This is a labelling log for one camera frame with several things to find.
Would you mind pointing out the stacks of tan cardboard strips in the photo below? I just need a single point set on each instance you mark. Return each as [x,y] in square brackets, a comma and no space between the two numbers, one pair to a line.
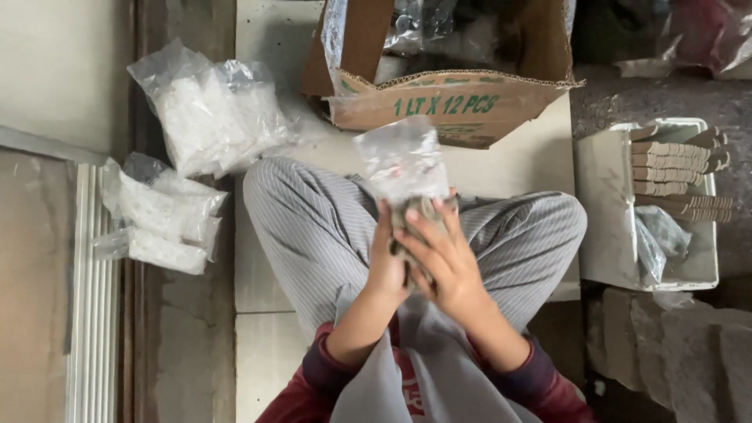
[670,164]

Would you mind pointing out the grey cloth garment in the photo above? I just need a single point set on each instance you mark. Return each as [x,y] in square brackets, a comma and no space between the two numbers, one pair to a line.
[399,382]

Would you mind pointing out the brown cardboard box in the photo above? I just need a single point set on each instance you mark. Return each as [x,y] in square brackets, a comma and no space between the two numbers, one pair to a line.
[458,106]

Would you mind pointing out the person's left hand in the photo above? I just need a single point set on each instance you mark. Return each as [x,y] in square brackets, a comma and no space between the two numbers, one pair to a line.
[385,264]

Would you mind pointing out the crumpled clear plastic bag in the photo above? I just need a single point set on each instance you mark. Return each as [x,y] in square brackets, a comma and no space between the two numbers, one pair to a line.
[661,238]

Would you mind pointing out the small bag of white pieces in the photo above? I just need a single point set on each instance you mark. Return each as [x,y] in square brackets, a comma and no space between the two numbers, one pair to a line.
[164,250]

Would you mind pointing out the person's right hand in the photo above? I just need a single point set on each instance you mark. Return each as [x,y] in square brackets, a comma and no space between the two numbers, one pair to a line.
[449,264]

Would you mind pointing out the medium bag of white pieces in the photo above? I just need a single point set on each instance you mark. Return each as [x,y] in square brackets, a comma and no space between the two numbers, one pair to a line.
[161,203]

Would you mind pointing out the white slatted panel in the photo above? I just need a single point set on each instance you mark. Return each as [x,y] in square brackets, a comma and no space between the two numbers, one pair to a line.
[94,305]

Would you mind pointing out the pinkish plastic bag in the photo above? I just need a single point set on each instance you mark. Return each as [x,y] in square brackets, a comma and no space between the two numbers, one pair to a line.
[705,32]

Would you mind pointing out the dark red sweater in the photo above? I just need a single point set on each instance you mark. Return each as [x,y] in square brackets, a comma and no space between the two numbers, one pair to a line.
[546,393]

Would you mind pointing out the grey stone blocks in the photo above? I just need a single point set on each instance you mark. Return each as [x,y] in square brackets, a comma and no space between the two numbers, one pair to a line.
[693,352]

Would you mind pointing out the grey striped trousers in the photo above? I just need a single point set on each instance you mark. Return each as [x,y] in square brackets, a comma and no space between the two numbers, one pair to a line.
[311,229]

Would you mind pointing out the clear bag of grey pieces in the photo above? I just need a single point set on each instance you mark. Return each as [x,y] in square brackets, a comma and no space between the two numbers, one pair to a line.
[402,161]

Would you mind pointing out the person's right fingers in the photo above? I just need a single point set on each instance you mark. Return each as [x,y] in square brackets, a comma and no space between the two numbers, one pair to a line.
[432,226]

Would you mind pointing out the white plastic tray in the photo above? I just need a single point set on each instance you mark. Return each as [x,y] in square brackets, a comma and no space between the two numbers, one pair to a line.
[605,200]

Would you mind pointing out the clear plastic liner bag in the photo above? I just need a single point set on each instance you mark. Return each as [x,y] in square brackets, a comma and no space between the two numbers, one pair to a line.
[423,26]

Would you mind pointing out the large bag of white pieces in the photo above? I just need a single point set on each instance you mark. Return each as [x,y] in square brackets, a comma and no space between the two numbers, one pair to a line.
[211,111]

